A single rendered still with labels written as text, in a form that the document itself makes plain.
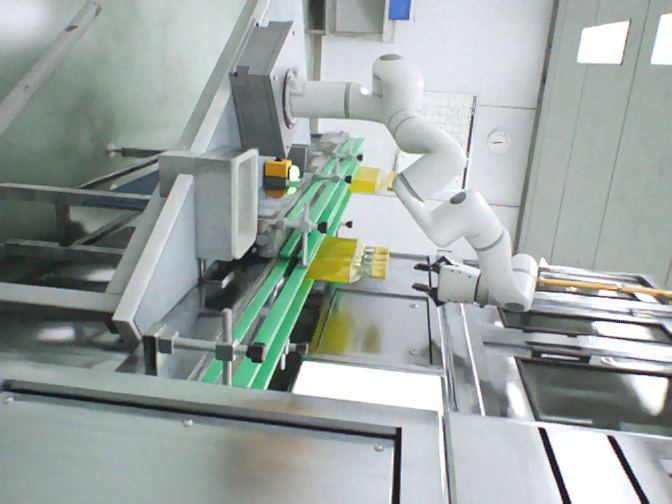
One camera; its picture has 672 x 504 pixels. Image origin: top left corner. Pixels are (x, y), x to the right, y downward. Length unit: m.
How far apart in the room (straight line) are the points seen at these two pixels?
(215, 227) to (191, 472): 0.80
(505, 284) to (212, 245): 0.66
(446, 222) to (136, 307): 0.65
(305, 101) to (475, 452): 1.15
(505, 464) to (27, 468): 0.40
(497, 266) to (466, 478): 0.87
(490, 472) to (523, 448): 0.05
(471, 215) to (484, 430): 0.74
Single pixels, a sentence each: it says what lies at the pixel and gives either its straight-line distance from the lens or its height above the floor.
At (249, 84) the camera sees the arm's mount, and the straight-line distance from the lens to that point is 1.46.
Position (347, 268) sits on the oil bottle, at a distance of 1.54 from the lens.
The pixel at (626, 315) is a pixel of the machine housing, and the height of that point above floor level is 1.91.
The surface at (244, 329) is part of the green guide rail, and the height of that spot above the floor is 0.91.
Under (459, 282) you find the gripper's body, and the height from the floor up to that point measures 1.35.
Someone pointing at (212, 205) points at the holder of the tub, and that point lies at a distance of 1.26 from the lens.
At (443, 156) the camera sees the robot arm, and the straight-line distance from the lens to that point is 1.29.
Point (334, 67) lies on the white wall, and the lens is 7.39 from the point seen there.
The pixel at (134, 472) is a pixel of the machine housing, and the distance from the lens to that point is 0.55.
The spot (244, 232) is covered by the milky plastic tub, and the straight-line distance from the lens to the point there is 1.42.
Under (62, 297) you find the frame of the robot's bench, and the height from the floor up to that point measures 0.59.
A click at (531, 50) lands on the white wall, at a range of 7.45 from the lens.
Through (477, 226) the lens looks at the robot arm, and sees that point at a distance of 1.29.
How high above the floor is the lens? 1.18
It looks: 6 degrees down
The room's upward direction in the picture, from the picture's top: 95 degrees clockwise
